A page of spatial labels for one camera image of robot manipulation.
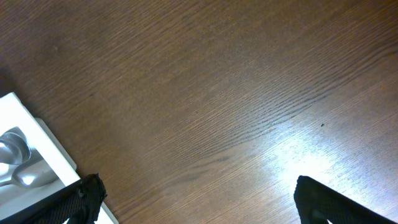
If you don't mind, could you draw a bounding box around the white plastic cutlery tray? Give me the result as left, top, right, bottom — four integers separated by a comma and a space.
1, 93, 117, 223

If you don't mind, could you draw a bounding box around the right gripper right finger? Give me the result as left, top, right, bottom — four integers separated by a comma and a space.
294, 175, 395, 224

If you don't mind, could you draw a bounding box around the steel tablespoon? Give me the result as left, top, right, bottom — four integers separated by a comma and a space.
1, 132, 31, 165
1, 159, 58, 189

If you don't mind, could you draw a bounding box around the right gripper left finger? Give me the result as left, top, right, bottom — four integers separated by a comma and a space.
1, 174, 107, 224

